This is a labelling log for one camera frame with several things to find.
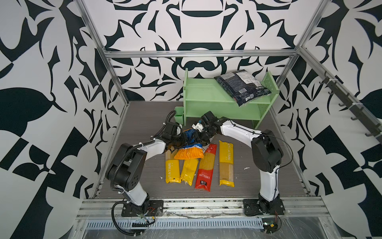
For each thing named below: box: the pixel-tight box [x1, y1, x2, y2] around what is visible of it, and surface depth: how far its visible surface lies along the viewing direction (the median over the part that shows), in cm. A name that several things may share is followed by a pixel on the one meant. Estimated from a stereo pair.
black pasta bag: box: [213, 69, 272, 107], surface depth 85 cm
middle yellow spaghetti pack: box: [180, 158, 199, 187], surface depth 86 cm
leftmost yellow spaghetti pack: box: [165, 149, 182, 184], surface depth 87 cm
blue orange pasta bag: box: [173, 128, 205, 161], surface depth 83 cm
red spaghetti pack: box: [194, 144, 217, 192], surface depth 87 cm
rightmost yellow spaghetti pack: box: [218, 140, 235, 188], surface depth 90 cm
